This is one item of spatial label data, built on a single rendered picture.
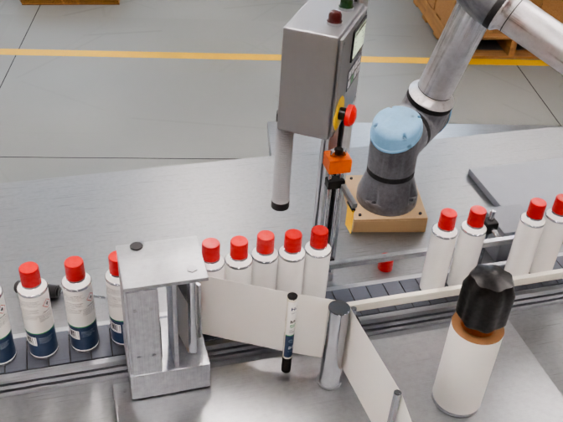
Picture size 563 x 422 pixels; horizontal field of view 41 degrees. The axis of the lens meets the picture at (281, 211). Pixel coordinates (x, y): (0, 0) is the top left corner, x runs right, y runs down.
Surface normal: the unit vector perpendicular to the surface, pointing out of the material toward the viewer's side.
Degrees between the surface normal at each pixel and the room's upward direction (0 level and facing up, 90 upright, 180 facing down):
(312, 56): 90
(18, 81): 0
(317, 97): 90
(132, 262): 0
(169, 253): 0
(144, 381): 90
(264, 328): 90
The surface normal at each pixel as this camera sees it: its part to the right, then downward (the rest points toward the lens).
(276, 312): -0.22, 0.58
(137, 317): 0.27, 0.59
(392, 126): -0.04, -0.70
